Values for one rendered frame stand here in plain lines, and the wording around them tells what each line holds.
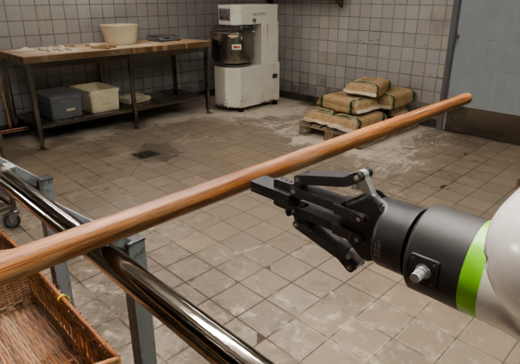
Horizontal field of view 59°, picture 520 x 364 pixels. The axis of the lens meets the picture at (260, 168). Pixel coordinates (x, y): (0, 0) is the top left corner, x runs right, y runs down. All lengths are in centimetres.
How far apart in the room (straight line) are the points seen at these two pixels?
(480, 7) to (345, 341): 395
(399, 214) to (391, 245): 3
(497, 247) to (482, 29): 505
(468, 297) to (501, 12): 490
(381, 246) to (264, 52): 577
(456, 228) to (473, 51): 494
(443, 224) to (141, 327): 80
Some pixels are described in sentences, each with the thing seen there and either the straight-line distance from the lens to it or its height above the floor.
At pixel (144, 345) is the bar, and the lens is 115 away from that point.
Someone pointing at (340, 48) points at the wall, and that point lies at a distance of 622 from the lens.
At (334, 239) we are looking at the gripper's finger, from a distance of 58.
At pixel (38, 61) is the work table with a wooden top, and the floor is 85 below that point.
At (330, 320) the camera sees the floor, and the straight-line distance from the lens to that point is 230.
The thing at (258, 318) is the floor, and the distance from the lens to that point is 229.
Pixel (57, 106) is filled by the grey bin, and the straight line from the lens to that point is 515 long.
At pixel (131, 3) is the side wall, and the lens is 624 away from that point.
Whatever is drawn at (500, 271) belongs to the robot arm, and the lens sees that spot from 33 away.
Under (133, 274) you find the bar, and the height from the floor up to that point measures 117.
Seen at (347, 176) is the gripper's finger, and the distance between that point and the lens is 52.
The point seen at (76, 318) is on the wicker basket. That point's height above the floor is 72.
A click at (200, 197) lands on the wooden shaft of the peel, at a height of 120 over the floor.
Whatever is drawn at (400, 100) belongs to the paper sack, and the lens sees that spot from 525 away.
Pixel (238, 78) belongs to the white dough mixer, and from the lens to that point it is 592.
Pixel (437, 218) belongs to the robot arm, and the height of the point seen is 123.
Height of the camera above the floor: 144
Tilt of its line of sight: 21 degrees down
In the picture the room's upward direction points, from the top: straight up
